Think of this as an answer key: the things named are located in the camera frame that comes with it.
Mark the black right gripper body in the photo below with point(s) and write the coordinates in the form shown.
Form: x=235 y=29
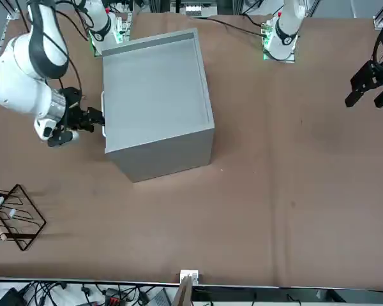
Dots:
x=73 y=111

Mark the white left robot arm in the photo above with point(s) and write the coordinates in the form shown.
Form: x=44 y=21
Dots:
x=287 y=28

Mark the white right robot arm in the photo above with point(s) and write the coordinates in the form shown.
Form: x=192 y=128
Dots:
x=19 y=83

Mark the gray steel drawer cabinet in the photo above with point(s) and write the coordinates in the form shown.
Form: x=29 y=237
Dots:
x=153 y=95

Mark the red and black device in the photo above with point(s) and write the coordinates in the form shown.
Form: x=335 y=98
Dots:
x=113 y=300

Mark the small white socket box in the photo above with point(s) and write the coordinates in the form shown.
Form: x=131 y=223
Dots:
x=191 y=274

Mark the large black power brick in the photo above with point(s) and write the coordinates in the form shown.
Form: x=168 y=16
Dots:
x=9 y=298

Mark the dark ribbed power adapter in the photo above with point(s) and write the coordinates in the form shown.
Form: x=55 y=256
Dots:
x=161 y=298

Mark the aluminium profile bracket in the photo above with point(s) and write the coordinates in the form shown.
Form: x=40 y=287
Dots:
x=379 y=20

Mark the slotted aluminium edge rail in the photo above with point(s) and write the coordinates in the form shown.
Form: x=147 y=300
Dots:
x=2 y=36

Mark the aluminium profile post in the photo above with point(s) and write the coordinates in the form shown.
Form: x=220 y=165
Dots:
x=182 y=296

